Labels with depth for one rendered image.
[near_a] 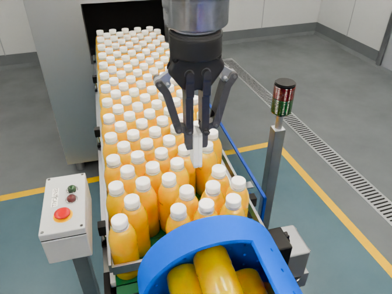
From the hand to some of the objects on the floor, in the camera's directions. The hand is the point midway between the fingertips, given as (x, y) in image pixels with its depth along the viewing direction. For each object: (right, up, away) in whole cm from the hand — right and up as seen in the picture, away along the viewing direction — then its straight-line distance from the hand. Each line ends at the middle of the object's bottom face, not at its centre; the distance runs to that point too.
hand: (196, 147), depth 60 cm
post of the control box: (-32, -103, +89) cm, 140 cm away
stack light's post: (+26, -83, +116) cm, 146 cm away
